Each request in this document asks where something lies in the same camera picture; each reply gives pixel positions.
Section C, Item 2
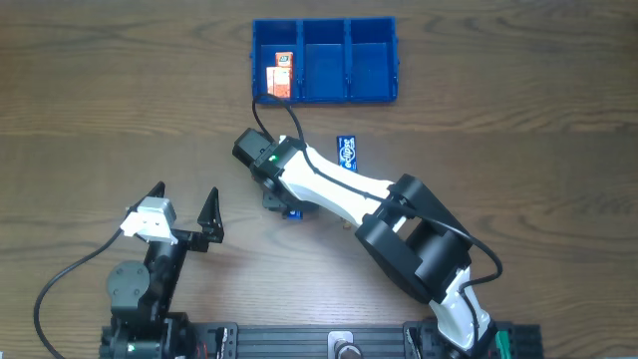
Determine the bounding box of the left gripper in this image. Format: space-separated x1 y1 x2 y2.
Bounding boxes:
130 180 225 253

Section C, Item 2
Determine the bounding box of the blue tray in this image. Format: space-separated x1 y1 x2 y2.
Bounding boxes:
250 16 400 106

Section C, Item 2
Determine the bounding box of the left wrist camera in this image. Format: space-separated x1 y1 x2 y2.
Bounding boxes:
119 195 178 245

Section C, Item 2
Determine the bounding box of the mounting rail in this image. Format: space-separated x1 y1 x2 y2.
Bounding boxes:
99 321 544 359

